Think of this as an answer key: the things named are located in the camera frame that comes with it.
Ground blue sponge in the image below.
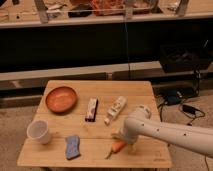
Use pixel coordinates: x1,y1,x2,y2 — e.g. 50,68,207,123
65,135,80,160

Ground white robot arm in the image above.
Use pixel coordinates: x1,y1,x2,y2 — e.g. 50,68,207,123
119,105,213,158

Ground black item on shelf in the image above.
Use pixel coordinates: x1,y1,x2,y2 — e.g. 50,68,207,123
68,4,92,18

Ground orange wooden bowl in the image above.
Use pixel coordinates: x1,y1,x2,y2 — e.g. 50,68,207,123
45,86,77,113

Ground white plastic cup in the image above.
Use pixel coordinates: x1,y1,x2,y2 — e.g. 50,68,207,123
27,120,51,144

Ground white lotion bottle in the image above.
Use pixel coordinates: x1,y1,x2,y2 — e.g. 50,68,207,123
104,96,127,125

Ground dark rectangular snack box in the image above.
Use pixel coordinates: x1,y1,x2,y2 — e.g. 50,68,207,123
85,98,98,122

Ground black power adapter with cable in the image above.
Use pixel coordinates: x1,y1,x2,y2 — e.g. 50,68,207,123
182,105,205,126

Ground black vertical hanging cable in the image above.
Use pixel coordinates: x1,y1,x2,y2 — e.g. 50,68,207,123
123,18,132,81

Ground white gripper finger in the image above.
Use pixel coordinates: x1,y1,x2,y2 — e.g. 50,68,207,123
127,144,136,154

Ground orange item on shelf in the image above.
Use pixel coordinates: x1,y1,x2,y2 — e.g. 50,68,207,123
91,0,123,16

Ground orange carrot-shaped pepper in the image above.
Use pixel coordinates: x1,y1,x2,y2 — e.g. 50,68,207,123
106,140,126,159

